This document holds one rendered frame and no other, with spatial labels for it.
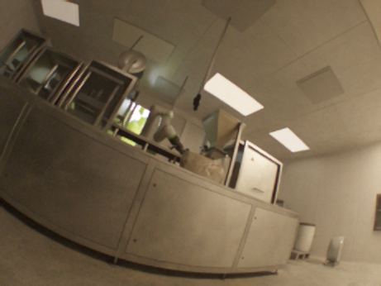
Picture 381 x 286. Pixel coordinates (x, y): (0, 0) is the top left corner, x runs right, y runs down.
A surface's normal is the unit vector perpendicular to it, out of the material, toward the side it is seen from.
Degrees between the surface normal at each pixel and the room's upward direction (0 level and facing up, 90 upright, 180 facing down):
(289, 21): 180
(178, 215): 90
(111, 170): 90
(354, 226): 90
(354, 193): 90
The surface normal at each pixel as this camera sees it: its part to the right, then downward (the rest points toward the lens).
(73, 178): 0.43, -0.18
